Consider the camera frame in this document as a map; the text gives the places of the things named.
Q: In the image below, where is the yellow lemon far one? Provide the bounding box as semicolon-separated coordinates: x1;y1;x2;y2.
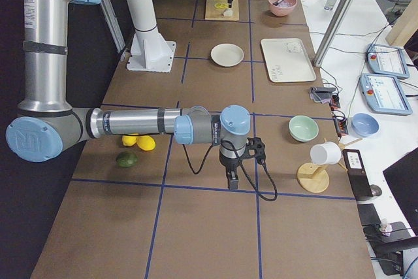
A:
136;135;156;152

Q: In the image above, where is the teach pendant near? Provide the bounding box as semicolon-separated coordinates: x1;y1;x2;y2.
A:
359;74;413;116

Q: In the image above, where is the bamboo cutting board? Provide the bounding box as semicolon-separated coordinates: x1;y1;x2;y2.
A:
204;0;239;21

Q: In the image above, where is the cream round plate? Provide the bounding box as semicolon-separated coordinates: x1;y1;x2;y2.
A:
210;43;244;67

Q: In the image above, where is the green lime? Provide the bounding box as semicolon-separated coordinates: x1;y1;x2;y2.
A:
116;151;138;168

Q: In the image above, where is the yellow lemon near lime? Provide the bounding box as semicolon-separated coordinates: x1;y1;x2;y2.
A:
121;135;137;147

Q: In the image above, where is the black box white label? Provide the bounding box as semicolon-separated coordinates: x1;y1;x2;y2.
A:
342;148;373;201

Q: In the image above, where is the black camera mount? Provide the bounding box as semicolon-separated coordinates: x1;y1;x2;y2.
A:
357;204;417;278

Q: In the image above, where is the orange black electronics board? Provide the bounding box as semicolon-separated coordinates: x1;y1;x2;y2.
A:
329;94;349;139

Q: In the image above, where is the pink bowl with ice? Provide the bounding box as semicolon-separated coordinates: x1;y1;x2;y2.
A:
268;0;298;17

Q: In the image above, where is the teach pendant far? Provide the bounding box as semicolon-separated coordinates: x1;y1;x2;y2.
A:
366;44;410;79

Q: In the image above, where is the black monitor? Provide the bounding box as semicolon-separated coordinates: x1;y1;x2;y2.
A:
383;148;418;230

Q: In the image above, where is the teach pendant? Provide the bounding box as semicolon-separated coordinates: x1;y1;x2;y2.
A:
359;74;413;116
366;44;410;79

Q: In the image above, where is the aluminium frame post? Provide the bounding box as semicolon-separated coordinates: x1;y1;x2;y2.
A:
313;0;353;67

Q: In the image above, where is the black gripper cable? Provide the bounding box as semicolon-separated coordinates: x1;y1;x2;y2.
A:
181;140;278;201

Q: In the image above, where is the wooden mug stand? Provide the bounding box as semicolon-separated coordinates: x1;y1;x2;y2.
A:
297;138;362;193

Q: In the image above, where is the green bowl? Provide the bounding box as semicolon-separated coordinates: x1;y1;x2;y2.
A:
289;115;319;142

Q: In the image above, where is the white mug on stand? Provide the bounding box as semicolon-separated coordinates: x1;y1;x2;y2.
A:
310;142;342;165

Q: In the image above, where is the white bear tray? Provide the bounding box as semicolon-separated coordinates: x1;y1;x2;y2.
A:
261;38;316;83

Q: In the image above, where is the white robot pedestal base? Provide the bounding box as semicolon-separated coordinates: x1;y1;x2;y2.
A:
127;0;176;73

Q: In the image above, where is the blue bowl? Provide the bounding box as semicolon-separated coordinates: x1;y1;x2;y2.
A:
351;113;379;137

